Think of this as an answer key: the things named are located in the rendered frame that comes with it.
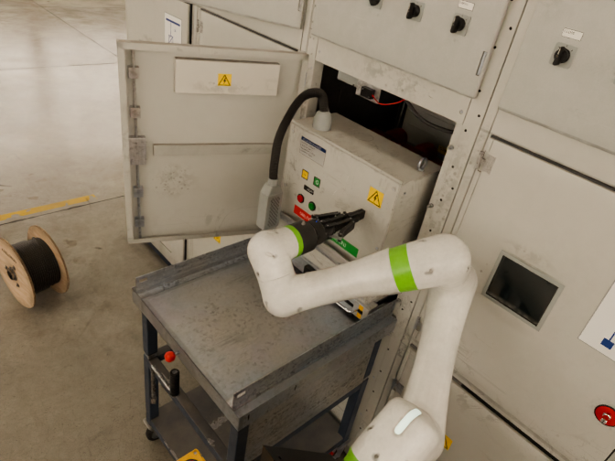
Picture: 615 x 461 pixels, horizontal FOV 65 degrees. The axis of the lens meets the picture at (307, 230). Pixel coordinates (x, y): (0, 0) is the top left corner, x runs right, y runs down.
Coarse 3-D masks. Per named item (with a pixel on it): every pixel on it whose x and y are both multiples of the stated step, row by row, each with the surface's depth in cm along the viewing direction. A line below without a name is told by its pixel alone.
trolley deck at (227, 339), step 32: (192, 288) 168; (224, 288) 171; (256, 288) 173; (160, 320) 153; (192, 320) 156; (224, 320) 158; (256, 320) 160; (288, 320) 162; (320, 320) 165; (352, 320) 167; (384, 320) 170; (192, 352) 145; (224, 352) 147; (256, 352) 149; (288, 352) 151; (352, 352) 159; (224, 384) 137; (288, 384) 141; (256, 416) 135
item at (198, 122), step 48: (144, 48) 148; (192, 48) 153; (240, 48) 159; (144, 96) 158; (192, 96) 164; (240, 96) 170; (288, 96) 176; (144, 144) 165; (192, 144) 173; (240, 144) 179; (144, 192) 178; (192, 192) 185; (240, 192) 192; (144, 240) 186
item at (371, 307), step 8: (304, 256) 180; (296, 264) 184; (304, 264) 180; (312, 264) 177; (344, 304) 169; (352, 304) 166; (360, 304) 163; (368, 304) 164; (376, 304) 164; (360, 312) 164; (368, 312) 161
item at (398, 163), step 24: (312, 120) 169; (336, 120) 172; (336, 144) 153; (360, 144) 157; (384, 144) 161; (384, 168) 144; (408, 168) 147; (432, 168) 150; (408, 192) 143; (432, 192) 154; (408, 216) 151; (384, 240) 148; (408, 240) 160
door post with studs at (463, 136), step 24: (504, 24) 117; (504, 48) 119; (480, 96) 126; (480, 120) 128; (456, 144) 136; (456, 168) 138; (432, 216) 148; (408, 312) 166; (384, 360) 182; (360, 432) 206
